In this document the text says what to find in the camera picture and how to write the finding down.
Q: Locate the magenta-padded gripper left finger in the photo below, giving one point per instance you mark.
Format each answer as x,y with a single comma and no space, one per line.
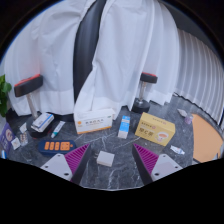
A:
58,166

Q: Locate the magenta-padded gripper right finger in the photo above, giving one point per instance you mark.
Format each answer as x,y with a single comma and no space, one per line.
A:
163,166

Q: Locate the white charger block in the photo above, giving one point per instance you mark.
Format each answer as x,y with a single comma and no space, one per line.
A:
105,158

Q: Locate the dark blue orange power strip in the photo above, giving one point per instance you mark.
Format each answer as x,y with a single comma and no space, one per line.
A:
56,146

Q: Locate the small white sachet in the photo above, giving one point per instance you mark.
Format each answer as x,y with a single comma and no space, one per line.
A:
177,150

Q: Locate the yellow box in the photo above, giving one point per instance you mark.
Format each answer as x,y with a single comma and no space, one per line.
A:
155,128

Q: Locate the white blue medicine box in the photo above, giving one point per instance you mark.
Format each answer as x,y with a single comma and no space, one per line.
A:
42,121

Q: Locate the white square packet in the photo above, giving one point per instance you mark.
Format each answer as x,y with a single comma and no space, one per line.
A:
15,143

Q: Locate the orange round mat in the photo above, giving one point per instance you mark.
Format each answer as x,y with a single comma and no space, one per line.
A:
206,138

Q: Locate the small white card packet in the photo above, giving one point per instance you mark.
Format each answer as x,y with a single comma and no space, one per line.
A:
23,128

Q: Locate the small blue white box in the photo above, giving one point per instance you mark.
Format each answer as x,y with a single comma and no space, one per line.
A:
124,126

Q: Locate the white orange medicine box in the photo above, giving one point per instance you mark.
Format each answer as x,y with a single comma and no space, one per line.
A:
94,121

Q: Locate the purple box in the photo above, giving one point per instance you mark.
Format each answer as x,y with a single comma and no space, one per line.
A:
6,136

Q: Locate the small black red dumbbell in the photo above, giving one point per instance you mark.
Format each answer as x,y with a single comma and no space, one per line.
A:
148,77

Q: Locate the green potted plant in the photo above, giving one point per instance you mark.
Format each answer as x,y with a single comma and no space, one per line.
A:
4,93

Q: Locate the white pleated curtain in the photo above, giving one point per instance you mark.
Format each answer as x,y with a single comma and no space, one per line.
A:
203,73

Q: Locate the white draped curtain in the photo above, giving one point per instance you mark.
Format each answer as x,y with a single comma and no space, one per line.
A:
126,50

